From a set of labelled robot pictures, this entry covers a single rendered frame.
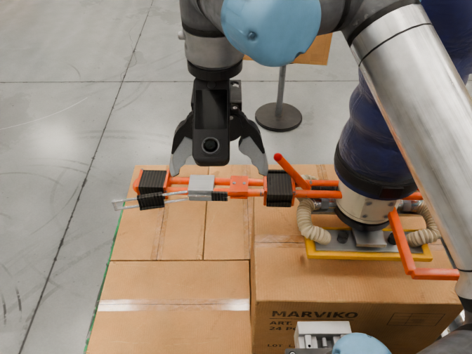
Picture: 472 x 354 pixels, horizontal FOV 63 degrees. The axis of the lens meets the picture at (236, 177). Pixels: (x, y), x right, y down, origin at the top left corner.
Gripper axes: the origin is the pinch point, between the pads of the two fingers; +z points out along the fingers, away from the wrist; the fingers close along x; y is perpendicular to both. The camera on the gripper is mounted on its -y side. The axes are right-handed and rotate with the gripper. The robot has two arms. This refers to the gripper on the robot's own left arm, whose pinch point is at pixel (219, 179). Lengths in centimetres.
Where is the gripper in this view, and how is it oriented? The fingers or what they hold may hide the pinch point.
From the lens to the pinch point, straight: 61.5
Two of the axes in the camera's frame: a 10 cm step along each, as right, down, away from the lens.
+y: -0.1, -7.1, 7.1
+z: 0.0, 7.1, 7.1
